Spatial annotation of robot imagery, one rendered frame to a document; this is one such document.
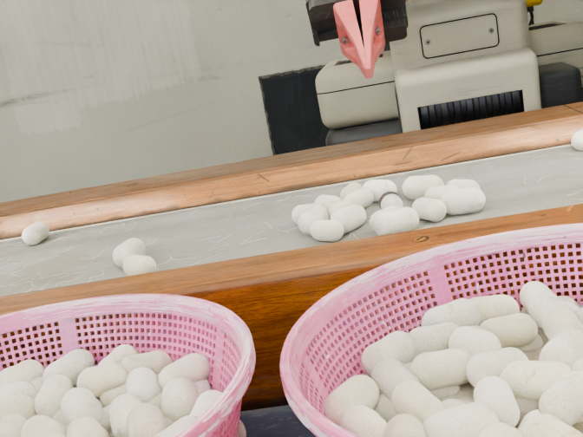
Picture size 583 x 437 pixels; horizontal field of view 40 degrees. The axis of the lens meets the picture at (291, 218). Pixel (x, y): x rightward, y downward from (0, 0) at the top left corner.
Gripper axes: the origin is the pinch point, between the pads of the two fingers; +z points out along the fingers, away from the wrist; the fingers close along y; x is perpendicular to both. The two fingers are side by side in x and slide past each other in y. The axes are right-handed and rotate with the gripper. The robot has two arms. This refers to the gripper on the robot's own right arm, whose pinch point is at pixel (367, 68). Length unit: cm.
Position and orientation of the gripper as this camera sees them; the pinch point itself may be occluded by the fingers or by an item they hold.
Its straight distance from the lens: 80.7
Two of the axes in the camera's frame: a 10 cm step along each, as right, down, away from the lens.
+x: 1.9, 5.6, 8.1
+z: 0.7, 8.1, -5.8
